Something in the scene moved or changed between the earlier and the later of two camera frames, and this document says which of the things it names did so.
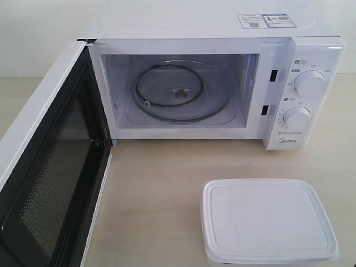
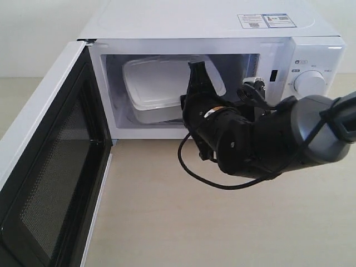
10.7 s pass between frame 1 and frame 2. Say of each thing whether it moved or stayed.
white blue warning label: stayed
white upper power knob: stayed
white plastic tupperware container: moved
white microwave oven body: stayed
